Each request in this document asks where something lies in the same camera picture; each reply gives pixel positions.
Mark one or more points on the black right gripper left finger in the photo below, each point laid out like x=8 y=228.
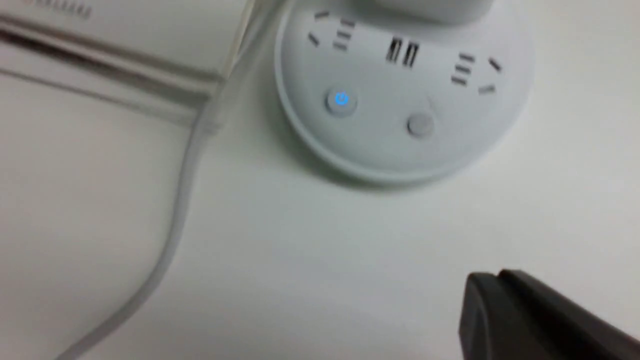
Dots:
x=493 y=326

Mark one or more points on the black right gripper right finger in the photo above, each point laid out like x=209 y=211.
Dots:
x=574 y=331

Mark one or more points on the white desk lamp base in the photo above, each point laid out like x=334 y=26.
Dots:
x=397 y=92

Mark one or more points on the lower book in stack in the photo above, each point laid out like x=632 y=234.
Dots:
x=173 y=117

